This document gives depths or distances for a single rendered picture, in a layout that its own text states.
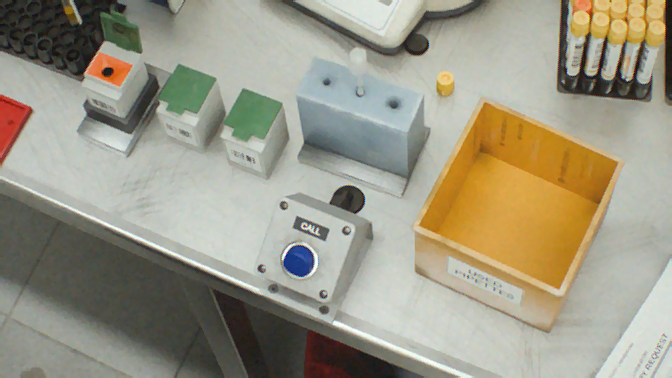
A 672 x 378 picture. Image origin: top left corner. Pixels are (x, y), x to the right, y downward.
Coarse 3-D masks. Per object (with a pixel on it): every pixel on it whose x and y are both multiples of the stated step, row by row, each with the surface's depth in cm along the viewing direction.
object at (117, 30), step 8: (104, 16) 114; (112, 16) 114; (120, 16) 113; (104, 24) 115; (112, 24) 114; (120, 24) 114; (128, 24) 113; (104, 32) 116; (112, 32) 115; (120, 32) 115; (128, 32) 114; (136, 32) 113; (112, 40) 117; (120, 40) 116; (128, 40) 115; (136, 40) 115; (128, 48) 116; (136, 48) 116
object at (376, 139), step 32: (320, 64) 112; (320, 96) 111; (352, 96) 111; (384, 96) 110; (416, 96) 110; (320, 128) 115; (352, 128) 112; (384, 128) 110; (416, 128) 112; (320, 160) 118; (352, 160) 118; (384, 160) 116; (416, 160) 118
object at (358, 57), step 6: (354, 54) 105; (360, 54) 105; (366, 54) 105; (354, 60) 105; (360, 60) 105; (366, 60) 105; (354, 66) 106; (360, 66) 105; (366, 66) 106; (354, 72) 106; (360, 72) 106
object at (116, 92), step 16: (112, 48) 117; (96, 64) 116; (112, 64) 116; (128, 64) 116; (96, 80) 116; (112, 80) 115; (128, 80) 116; (144, 80) 119; (96, 96) 117; (112, 96) 115; (128, 96) 117; (112, 112) 118; (128, 112) 119
